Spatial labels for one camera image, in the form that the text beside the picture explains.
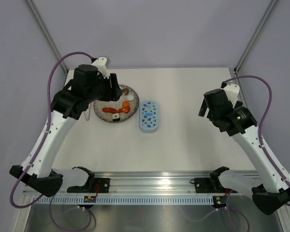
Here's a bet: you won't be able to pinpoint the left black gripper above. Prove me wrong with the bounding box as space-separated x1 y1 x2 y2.
86 73 123 103

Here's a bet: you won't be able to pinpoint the terrazzo pattern lunch box lid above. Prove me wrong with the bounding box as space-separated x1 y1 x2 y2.
139 101 160 124

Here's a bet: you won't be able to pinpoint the blue lunch box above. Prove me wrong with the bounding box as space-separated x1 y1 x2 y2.
139 121 159 133

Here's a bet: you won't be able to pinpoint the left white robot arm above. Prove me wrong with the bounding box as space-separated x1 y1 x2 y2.
10 58 122 197

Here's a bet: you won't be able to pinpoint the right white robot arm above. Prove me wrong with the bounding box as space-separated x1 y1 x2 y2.
199 89 290 215

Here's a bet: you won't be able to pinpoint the speckled round plate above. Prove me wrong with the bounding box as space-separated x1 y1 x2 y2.
93 85 140 123

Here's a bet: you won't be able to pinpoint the white round radish slice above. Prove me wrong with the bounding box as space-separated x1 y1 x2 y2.
127 95 134 101

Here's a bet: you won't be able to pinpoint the orange carrot pieces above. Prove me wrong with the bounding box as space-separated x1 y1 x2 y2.
118 101 131 114

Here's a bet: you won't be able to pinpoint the red sausage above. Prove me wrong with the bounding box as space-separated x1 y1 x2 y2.
102 107 118 114

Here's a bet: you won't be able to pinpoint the sushi roll piece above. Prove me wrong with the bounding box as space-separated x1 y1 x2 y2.
112 113 120 122

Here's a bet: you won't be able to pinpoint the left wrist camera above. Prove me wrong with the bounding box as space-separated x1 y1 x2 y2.
91 57 110 79

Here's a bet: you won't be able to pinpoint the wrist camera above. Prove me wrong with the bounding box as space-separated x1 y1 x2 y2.
91 57 110 79
221 82 240 104

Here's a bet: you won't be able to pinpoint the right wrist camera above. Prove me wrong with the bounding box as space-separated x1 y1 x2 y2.
221 82 240 104

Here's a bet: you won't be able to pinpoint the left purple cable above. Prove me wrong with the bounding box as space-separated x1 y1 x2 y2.
10 51 97 229

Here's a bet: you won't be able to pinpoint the purple cable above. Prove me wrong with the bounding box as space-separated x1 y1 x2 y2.
183 75 290 231
10 51 97 229

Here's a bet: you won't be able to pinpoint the aluminium rail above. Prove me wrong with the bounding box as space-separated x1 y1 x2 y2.
24 171 283 195

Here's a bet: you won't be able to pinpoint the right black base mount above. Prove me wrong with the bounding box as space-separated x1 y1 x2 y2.
189 177 229 193

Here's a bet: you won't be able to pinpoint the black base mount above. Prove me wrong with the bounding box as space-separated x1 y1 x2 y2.
67 177 110 193
189 177 229 193

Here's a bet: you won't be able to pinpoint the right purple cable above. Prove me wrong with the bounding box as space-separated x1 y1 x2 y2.
183 75 290 231

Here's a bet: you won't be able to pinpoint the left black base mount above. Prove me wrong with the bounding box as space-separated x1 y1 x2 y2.
67 177 110 193

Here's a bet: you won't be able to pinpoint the white slotted cable duct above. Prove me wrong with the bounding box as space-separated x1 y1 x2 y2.
38 195 214 205

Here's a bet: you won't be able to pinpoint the left aluminium frame post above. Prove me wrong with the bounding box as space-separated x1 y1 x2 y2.
24 0 62 60

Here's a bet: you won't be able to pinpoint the aluminium frame post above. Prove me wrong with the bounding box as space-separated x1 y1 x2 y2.
24 0 62 60
233 0 280 75

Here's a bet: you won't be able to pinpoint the right aluminium frame post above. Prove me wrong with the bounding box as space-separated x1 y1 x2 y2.
233 0 280 75

